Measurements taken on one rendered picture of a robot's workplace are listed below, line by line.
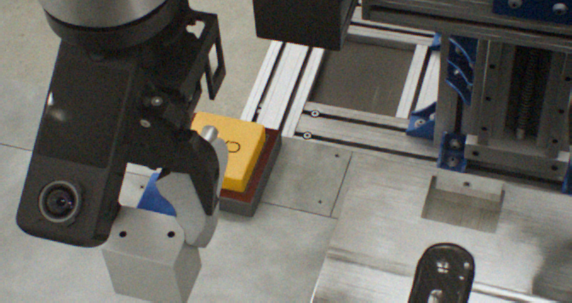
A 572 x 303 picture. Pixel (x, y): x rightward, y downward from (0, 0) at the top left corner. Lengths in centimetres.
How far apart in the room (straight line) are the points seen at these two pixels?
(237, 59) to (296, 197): 122
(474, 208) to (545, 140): 68
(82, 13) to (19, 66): 165
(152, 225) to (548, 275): 27
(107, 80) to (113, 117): 2
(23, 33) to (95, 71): 167
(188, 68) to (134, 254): 14
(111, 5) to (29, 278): 40
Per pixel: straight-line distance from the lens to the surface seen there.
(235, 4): 223
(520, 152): 152
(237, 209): 91
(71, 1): 55
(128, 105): 59
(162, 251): 71
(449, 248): 79
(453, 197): 84
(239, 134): 92
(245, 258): 89
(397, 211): 80
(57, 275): 91
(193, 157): 63
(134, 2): 55
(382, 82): 179
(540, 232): 80
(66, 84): 60
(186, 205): 68
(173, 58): 63
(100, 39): 57
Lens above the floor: 155
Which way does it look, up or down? 51 degrees down
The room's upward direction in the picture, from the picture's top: 6 degrees counter-clockwise
